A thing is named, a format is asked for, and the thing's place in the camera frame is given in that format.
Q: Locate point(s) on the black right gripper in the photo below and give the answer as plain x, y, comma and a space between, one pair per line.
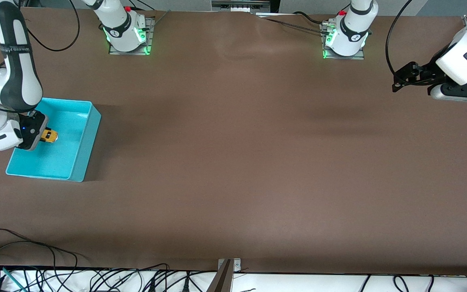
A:
35, 127

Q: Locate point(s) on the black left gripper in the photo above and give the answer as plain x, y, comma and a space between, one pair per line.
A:
425, 72

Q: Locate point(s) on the yellow beetle toy car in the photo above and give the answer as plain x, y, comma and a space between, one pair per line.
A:
49, 134

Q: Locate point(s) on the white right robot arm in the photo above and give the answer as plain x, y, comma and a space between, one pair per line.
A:
120, 28

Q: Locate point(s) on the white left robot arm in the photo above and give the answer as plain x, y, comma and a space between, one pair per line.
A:
353, 32

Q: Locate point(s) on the teal plastic bin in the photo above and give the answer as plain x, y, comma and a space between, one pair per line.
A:
59, 158

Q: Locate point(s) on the grey power strip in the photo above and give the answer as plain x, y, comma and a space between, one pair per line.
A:
239, 6

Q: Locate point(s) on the dark metal bar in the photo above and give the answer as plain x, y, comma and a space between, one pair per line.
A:
221, 282

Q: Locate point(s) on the silver clamp plate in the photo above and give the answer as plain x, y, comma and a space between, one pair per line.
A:
237, 265

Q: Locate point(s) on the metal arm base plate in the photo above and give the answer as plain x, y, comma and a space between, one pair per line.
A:
151, 40
347, 57

